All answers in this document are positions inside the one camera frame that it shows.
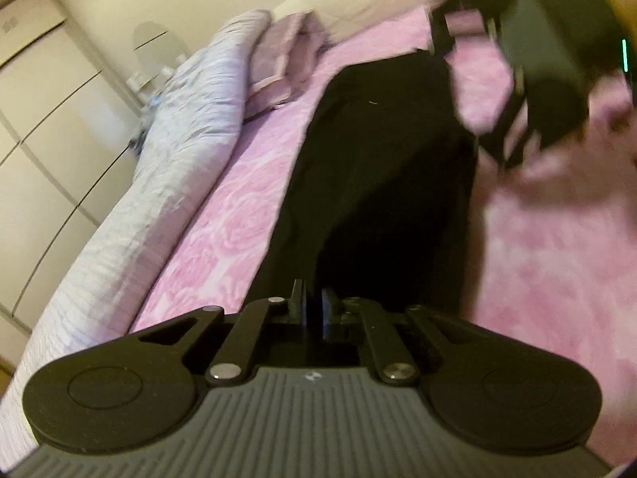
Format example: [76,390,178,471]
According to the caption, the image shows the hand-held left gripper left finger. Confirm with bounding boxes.
[134,279,307,385]

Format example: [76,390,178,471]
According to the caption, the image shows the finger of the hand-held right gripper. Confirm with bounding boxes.
[479,67,544,171]
[429,4,500,57]

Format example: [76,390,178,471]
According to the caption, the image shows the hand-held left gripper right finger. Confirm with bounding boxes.
[321,287,499,386]

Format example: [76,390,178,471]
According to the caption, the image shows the black pants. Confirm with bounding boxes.
[251,47,483,320]

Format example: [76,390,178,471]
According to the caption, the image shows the pink striped pillow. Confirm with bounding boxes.
[285,9,333,99]
[243,12,310,121]

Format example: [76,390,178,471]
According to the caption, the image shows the pink floral bed sheet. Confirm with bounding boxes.
[129,4,637,465]

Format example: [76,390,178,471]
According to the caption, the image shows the light blue quilt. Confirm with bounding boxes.
[0,9,274,441]

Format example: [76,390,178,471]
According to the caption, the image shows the cream wardrobe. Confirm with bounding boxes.
[0,0,151,342]

